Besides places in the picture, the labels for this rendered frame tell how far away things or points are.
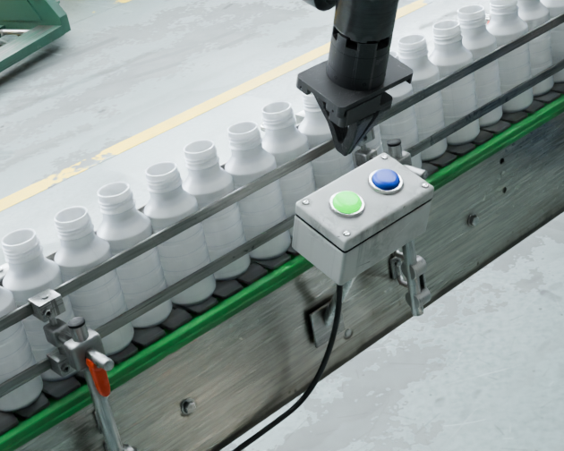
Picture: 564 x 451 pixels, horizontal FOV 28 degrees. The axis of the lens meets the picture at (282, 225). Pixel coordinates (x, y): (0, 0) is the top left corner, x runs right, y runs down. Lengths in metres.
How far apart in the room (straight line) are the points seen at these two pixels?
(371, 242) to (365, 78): 0.21
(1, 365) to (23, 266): 0.10
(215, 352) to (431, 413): 1.43
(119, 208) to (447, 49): 0.53
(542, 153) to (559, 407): 1.11
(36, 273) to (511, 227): 0.74
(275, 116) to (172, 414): 0.36
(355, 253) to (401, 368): 1.65
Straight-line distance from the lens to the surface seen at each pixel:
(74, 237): 1.19
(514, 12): 1.60
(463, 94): 1.53
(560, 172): 1.71
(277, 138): 1.34
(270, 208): 1.32
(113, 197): 1.21
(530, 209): 1.67
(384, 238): 1.22
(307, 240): 1.22
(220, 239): 1.30
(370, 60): 1.06
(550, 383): 2.74
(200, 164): 1.27
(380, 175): 1.23
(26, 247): 1.17
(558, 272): 3.14
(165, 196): 1.24
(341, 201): 1.19
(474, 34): 1.56
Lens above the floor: 1.67
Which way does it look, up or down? 28 degrees down
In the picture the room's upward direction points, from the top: 11 degrees counter-clockwise
